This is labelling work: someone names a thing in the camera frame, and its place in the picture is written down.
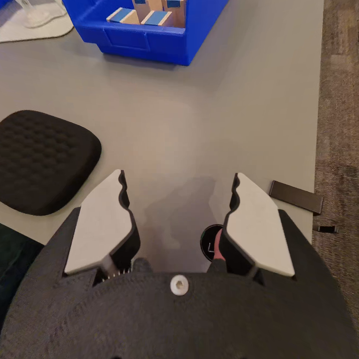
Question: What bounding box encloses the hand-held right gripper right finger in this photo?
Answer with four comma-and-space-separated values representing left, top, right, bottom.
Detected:
218, 173, 295, 279

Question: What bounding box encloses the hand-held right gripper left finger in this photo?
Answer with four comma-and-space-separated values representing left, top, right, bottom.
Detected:
64, 169, 141, 278

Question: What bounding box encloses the wooden cube with blue stripe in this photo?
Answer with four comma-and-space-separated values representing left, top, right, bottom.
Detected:
162, 0, 188, 28
140, 11, 173, 27
106, 7, 141, 25
132, 0, 163, 17

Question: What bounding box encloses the black padded cushion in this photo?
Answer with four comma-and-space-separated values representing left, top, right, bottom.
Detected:
0, 110, 102, 216

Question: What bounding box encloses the dark green trouser leg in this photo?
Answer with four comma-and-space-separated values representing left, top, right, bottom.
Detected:
0, 223, 45, 331

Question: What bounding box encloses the blue plastic bin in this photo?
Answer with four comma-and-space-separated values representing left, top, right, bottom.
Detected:
61, 0, 229, 67

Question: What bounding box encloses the black round cable grommet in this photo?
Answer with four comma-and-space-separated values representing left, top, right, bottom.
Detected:
200, 224, 225, 262

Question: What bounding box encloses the black desk clamp bracket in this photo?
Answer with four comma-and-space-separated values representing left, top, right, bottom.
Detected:
269, 181, 323, 216

